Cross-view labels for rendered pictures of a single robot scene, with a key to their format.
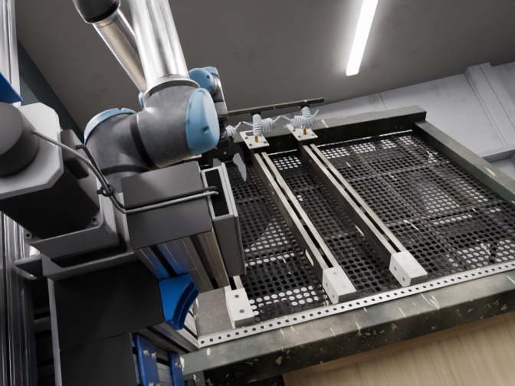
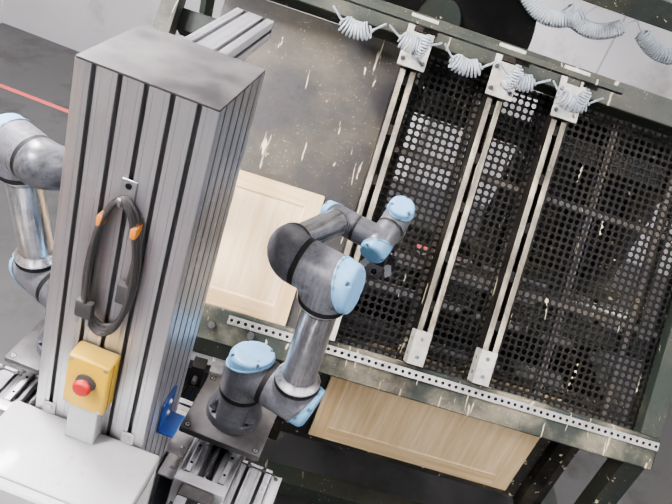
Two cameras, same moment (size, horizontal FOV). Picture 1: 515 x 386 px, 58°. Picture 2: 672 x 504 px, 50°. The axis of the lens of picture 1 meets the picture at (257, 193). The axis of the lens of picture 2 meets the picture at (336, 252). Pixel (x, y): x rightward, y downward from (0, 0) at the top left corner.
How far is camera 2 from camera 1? 1.89 m
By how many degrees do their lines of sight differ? 55
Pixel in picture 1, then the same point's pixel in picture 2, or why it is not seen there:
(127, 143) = (249, 397)
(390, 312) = (431, 396)
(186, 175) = not seen: outside the picture
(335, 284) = (413, 350)
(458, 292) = (494, 413)
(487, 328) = not seen: hidden behind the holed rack
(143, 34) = (295, 352)
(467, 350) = not seen: hidden behind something
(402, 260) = (484, 361)
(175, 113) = (284, 413)
